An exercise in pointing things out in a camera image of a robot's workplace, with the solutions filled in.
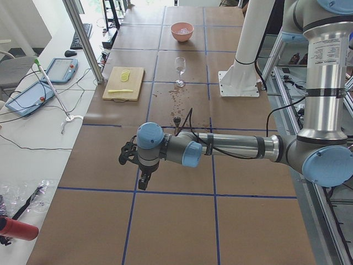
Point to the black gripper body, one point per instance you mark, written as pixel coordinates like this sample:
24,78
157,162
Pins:
147,170

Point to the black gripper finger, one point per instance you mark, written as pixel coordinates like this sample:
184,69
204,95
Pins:
143,181

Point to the steel double jigger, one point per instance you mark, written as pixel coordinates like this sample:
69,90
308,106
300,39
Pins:
176,121

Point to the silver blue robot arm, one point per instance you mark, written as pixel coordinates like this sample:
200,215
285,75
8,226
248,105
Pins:
318,151

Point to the clear wine glass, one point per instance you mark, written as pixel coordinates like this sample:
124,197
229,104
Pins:
180,65

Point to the pile of clear ice cubes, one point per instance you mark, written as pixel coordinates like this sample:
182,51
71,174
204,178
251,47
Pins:
183,31

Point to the yellow plastic knife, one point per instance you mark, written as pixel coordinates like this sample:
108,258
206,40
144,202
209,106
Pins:
110,91

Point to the bamboo cutting board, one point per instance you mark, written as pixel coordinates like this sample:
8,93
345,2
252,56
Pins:
134,82

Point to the white stick with green tip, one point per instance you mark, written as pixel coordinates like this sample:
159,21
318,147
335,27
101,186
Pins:
69,117

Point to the crumpled clear plastic bag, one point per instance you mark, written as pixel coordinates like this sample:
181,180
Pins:
16,199

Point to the blue teach pendant far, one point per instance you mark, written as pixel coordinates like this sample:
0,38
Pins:
61,70

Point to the blue teach pendant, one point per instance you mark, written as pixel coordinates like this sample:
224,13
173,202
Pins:
30,99
61,70

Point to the blue teach pendant near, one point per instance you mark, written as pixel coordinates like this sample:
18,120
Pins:
30,99

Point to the red water bottle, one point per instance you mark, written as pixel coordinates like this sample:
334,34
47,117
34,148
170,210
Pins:
19,230

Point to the black computer mouse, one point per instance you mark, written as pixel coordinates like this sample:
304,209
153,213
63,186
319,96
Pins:
70,53

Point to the pink bowl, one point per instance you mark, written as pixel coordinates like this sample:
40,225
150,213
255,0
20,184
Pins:
181,38

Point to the grey office chair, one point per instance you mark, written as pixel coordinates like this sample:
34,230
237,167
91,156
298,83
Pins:
14,69

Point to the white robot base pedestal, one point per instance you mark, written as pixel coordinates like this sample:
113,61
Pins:
240,79

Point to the aluminium frame post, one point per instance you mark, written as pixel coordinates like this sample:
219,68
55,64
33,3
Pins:
74,16

